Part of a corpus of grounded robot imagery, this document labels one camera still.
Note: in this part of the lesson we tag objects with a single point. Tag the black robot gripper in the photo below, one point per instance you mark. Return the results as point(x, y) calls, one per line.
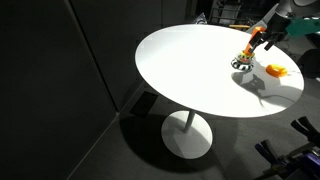
point(276, 30)

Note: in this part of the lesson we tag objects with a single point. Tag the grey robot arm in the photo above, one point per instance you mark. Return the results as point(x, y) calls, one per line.
point(287, 17)

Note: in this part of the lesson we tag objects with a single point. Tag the black white striped base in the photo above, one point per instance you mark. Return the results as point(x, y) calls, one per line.
point(243, 62)

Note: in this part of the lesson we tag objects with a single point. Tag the purple black spring clamp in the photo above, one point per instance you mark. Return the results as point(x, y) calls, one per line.
point(302, 163)

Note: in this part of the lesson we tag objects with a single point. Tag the black floor mat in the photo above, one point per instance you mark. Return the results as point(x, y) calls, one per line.
point(143, 105)

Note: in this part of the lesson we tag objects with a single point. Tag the orange peg post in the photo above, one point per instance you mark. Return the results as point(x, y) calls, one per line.
point(257, 38)

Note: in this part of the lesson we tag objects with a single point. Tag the teal wrist camera housing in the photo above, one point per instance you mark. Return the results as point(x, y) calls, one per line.
point(303, 26)

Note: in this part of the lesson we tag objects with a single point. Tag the white round pedestal table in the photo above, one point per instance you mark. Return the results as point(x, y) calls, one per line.
point(191, 65)

